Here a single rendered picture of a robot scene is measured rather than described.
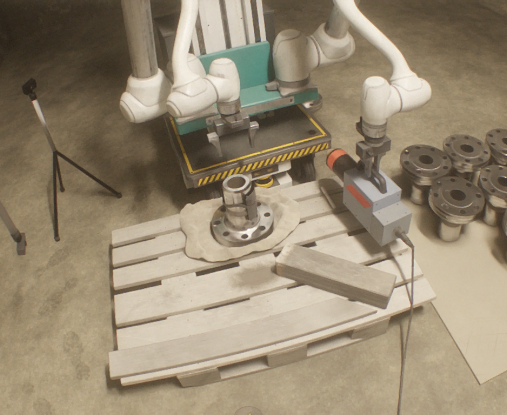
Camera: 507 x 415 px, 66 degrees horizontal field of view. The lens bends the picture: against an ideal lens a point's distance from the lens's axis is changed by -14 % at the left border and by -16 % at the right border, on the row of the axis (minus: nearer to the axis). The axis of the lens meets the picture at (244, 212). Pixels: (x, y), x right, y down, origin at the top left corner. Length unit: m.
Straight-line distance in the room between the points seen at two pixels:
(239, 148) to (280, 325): 0.87
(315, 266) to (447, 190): 0.71
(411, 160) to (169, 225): 1.15
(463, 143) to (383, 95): 0.93
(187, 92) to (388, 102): 0.67
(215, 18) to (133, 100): 0.57
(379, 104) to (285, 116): 0.87
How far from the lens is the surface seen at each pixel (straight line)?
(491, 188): 2.09
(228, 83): 1.58
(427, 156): 2.17
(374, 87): 1.47
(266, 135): 2.13
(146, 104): 1.74
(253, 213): 1.82
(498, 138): 2.45
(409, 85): 1.56
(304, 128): 2.17
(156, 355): 1.60
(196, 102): 1.51
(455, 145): 2.29
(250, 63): 2.07
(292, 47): 1.94
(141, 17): 1.60
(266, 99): 1.99
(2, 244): 2.66
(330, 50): 2.00
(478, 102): 3.32
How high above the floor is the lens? 1.50
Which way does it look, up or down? 43 degrees down
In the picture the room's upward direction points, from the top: 9 degrees counter-clockwise
